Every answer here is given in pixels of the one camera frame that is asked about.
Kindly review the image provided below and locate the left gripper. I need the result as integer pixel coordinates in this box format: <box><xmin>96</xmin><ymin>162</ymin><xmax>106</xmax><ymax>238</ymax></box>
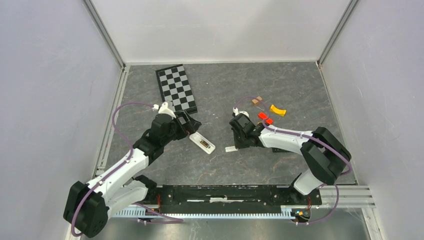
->
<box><xmin>161</xmin><ymin>109</ymin><xmax>201</xmax><ymax>146</ymax></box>

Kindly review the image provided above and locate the white remote control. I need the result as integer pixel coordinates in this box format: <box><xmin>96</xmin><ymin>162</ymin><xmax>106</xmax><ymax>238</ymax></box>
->
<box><xmin>189</xmin><ymin>132</ymin><xmax>216</xmax><ymax>155</ymax></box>

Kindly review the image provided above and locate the white battery cover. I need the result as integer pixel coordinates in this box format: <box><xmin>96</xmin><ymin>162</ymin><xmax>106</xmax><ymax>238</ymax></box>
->
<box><xmin>225</xmin><ymin>146</ymin><xmax>238</xmax><ymax>153</ymax></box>

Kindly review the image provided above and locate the black remote control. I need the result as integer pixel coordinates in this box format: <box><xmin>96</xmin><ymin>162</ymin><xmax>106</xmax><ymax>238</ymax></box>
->
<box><xmin>272</xmin><ymin>147</ymin><xmax>288</xmax><ymax>153</ymax></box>

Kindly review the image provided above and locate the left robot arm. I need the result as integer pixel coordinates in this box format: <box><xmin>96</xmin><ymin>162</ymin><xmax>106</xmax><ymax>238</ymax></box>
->
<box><xmin>63</xmin><ymin>111</ymin><xmax>202</xmax><ymax>238</ymax></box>

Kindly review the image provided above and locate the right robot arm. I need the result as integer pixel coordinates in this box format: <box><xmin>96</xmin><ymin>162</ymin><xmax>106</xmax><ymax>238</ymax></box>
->
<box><xmin>229</xmin><ymin>113</ymin><xmax>352</xmax><ymax>204</ymax></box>

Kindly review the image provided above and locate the red rectangular block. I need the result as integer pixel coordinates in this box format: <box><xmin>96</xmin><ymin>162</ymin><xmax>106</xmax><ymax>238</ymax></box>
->
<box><xmin>257</xmin><ymin>112</ymin><xmax>274</xmax><ymax>126</ymax></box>

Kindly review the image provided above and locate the brown wooden block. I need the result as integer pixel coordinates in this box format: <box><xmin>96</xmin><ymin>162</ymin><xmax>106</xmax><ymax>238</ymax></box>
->
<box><xmin>251</xmin><ymin>96</ymin><xmax>263</xmax><ymax>106</ymax></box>

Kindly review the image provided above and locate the yellow arch block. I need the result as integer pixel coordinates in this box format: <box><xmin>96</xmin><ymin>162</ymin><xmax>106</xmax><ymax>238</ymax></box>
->
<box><xmin>269</xmin><ymin>104</ymin><xmax>287</xmax><ymax>117</ymax></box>

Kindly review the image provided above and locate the checkered chess board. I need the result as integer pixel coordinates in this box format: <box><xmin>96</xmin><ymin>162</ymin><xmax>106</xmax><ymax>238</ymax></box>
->
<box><xmin>155</xmin><ymin>64</ymin><xmax>198</xmax><ymax>114</ymax></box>

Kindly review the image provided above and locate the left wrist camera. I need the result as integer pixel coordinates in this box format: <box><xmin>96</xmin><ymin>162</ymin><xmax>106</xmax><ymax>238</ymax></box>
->
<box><xmin>158</xmin><ymin>101</ymin><xmax>176</xmax><ymax>119</ymax></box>

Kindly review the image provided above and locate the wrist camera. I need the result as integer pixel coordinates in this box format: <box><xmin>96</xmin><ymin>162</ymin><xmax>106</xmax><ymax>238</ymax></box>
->
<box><xmin>158</xmin><ymin>101</ymin><xmax>176</xmax><ymax>119</ymax></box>
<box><xmin>232</xmin><ymin>107</ymin><xmax>250</xmax><ymax>118</ymax></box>

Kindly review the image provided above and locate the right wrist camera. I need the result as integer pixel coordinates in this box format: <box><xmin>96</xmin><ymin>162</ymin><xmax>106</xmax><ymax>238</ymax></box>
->
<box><xmin>232</xmin><ymin>107</ymin><xmax>250</xmax><ymax>118</ymax></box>

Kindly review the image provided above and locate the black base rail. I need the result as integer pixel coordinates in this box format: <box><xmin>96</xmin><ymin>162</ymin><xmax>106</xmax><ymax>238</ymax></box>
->
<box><xmin>140</xmin><ymin>184</ymin><xmax>323</xmax><ymax>214</ymax></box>

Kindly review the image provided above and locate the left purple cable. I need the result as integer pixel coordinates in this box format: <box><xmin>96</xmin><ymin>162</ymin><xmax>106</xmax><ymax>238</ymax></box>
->
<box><xmin>70</xmin><ymin>101</ymin><xmax>184</xmax><ymax>238</ymax></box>

